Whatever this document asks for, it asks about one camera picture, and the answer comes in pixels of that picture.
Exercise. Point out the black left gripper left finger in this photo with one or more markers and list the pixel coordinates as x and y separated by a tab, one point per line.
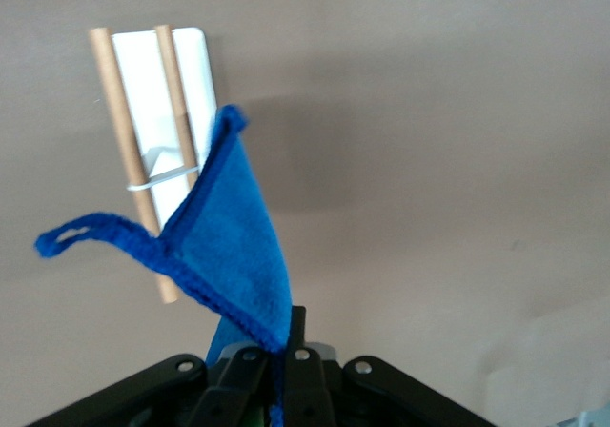
157	393

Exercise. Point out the wooden rack rod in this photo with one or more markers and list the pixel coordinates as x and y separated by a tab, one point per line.
119	122
174	79

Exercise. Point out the white rack base plate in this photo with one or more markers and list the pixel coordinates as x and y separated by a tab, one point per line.
195	74

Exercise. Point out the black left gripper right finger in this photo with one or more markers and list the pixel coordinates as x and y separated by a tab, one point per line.
381	398

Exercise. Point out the blue microfibre towel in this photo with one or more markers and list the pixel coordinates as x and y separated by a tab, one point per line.
229	236

